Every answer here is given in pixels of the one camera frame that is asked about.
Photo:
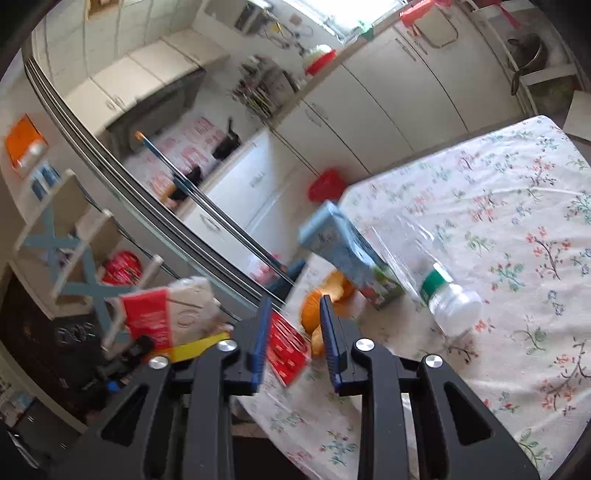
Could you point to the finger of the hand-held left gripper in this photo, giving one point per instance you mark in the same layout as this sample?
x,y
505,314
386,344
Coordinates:
x,y
110,381
140,348

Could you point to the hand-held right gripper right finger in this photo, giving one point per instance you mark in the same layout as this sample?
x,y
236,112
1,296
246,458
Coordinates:
x,y
330,346

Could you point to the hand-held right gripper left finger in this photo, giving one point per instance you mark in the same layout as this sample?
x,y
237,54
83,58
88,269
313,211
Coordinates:
x,y
258,346

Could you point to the small orange peel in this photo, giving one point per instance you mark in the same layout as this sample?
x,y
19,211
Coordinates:
x,y
339,286
317,341

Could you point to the red plastic wrapper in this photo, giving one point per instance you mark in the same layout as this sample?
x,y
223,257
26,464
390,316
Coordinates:
x,y
288,350

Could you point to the red white paper bag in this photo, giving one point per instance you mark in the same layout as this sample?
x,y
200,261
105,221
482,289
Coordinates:
x,y
152,314

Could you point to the large orange peel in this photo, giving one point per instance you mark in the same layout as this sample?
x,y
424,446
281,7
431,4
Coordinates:
x,y
311,309

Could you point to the yellow white packet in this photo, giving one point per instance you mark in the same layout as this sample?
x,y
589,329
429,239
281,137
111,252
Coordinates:
x,y
198,348

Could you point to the blue milk carton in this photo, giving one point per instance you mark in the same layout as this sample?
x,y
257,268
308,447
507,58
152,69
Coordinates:
x,y
341,249

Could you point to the clear plastic bottle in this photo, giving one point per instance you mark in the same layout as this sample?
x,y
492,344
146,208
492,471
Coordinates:
x,y
455,309

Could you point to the white and blue shoe rack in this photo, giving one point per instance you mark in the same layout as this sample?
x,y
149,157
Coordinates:
x,y
46,240

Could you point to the waste bin with red liner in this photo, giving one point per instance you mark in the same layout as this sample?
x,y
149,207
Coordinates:
x,y
327,184

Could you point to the cream cabinet with flat drawers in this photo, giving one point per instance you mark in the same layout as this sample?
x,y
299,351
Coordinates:
x,y
249,184

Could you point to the black frying pan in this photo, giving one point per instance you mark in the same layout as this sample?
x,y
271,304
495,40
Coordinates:
x,y
228,143

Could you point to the table with floral cloth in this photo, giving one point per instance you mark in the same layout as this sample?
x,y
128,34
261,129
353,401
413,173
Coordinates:
x,y
508,207

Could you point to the range hood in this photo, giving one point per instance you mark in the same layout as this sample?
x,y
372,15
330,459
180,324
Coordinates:
x,y
147,110

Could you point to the kitchen utensil rack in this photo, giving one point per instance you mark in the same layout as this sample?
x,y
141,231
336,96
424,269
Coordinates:
x,y
263,87

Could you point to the cream cabinet with doors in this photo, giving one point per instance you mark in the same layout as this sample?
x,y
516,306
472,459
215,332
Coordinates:
x,y
401,87

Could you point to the red basin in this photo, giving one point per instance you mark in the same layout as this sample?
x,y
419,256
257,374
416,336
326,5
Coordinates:
x,y
321,60

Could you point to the white stool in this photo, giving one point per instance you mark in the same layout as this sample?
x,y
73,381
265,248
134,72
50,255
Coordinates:
x,y
579,115

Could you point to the white rolling cart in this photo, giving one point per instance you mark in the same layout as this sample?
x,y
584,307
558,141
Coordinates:
x,y
554,74

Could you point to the dark wok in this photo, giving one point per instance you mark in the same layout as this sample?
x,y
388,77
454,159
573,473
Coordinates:
x,y
528,53

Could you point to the grey metal door frame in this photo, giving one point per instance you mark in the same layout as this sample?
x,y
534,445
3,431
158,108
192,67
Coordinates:
x,y
115,175

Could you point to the orange white wall sticker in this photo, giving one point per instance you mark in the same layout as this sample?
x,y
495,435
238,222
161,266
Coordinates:
x,y
25,143

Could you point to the cream wall cabinets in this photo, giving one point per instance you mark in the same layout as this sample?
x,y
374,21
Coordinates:
x,y
138,69

